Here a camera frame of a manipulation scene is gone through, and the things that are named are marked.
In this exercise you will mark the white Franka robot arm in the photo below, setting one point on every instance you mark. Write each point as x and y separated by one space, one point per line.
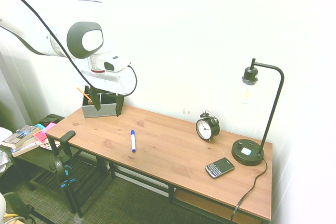
39 30

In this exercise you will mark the black and blue headphones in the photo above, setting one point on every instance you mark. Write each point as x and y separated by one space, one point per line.
64 172

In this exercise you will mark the black twin-bell alarm clock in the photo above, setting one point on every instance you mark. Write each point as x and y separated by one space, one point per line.
206 128

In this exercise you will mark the wooden lower desk shelf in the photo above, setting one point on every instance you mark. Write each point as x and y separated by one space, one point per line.
210 205

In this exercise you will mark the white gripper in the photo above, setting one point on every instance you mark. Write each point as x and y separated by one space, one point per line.
105 82

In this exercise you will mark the wooden desk with black frame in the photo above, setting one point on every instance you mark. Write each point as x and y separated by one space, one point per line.
170 191

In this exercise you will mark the pink sticky note pad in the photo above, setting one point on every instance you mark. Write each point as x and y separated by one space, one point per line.
44 132

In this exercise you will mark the black desk lamp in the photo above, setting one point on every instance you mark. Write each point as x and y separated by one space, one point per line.
248 154

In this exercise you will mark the dark side table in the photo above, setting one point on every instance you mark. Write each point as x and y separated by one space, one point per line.
39 157

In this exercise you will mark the clear lamp light bulb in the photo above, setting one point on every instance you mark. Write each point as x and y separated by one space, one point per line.
246 95

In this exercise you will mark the black keypad smartphone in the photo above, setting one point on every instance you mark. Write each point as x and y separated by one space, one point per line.
220 167

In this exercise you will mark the colourful striped magazine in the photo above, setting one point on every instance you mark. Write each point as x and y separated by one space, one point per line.
50 145

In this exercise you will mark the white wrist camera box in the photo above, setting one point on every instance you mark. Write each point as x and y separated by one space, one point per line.
115 63

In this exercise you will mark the tan-edged thick book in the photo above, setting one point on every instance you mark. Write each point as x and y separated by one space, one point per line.
25 149

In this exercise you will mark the paperback book with photo cover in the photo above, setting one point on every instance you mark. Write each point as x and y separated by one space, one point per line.
22 134

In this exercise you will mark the orange pencil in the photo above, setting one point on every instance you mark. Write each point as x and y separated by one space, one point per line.
84 93

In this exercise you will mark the blue and white marker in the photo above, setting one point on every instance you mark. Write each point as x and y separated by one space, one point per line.
133 141

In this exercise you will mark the grey felt desk organiser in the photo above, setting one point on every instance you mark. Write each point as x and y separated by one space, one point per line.
101 110

